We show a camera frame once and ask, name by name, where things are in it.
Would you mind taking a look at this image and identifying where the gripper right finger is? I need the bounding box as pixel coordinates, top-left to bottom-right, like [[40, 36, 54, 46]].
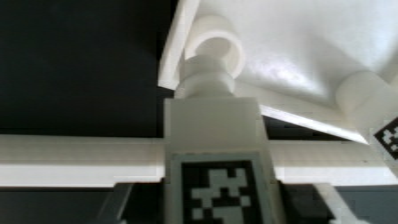
[[315, 183, 370, 224]]

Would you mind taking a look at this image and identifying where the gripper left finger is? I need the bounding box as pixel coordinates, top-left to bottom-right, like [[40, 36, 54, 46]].
[[95, 183, 134, 224]]

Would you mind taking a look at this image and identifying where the white table leg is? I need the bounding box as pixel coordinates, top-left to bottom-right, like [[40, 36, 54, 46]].
[[336, 72, 398, 177], [164, 56, 287, 224]]

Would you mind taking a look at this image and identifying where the white square tabletop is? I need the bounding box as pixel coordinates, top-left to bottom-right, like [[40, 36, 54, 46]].
[[159, 0, 398, 142]]

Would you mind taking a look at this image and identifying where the white U-shaped obstacle fence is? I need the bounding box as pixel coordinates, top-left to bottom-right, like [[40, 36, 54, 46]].
[[0, 135, 398, 187]]

